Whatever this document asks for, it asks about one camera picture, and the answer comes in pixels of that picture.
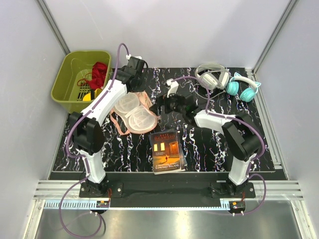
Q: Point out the aluminium frame rail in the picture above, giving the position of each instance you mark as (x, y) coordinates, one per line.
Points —
(156, 208)

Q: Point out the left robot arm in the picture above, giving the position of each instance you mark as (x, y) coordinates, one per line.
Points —
(86, 133)

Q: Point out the teal cat-ear headphones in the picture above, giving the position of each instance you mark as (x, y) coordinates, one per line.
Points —
(247, 88)

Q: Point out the orange paperback book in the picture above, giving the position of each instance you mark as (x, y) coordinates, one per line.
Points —
(167, 153)

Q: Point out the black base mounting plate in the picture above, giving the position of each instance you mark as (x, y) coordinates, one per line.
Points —
(172, 190)

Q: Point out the pink patterned mesh laundry bag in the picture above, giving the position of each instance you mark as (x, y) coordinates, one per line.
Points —
(134, 110)

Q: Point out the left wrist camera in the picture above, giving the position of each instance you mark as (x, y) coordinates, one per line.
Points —
(135, 64)

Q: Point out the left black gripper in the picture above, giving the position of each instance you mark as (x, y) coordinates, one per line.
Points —
(142, 86)

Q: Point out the yellow bra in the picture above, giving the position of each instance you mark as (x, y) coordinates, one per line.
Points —
(93, 94)

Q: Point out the olive green plastic basket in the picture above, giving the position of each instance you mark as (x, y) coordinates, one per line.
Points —
(71, 83)

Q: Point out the red bra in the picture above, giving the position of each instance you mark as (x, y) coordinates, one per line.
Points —
(96, 78)

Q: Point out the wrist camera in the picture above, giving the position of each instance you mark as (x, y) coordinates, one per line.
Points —
(135, 64)
(172, 87)

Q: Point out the white grey headphones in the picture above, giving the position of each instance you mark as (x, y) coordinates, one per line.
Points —
(212, 76)

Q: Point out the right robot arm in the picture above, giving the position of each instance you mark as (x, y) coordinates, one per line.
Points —
(242, 136)

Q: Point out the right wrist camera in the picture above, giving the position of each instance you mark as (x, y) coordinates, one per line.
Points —
(172, 87)

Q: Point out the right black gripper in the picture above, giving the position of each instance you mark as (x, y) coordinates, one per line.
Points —
(165, 100)

